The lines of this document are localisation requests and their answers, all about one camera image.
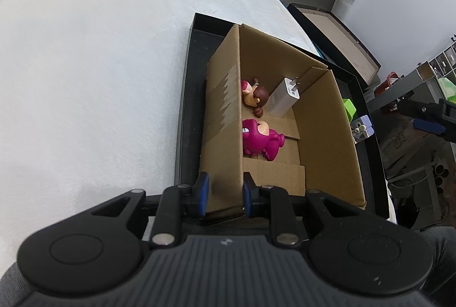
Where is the magenta dinosaur figurine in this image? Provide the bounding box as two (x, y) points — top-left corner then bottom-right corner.
(242, 119), (285, 161)

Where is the black case with brown board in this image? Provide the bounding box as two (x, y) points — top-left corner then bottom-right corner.
(288, 4), (381, 90)

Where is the black shallow tray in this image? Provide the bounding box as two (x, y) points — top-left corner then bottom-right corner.
(176, 14), (389, 217)

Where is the white power adapter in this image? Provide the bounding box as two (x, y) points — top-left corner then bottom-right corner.
(267, 78), (300, 117)

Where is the brown cardboard box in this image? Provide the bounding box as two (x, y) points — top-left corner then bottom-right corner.
(200, 25), (366, 212)

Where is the lavender bunny figurine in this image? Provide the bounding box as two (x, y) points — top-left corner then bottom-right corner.
(351, 115), (374, 143)

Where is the brown-haired girl figurine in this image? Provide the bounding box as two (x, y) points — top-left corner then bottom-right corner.
(240, 78), (270, 118)

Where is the green plastic block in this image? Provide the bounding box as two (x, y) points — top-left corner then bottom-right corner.
(342, 99), (356, 122)

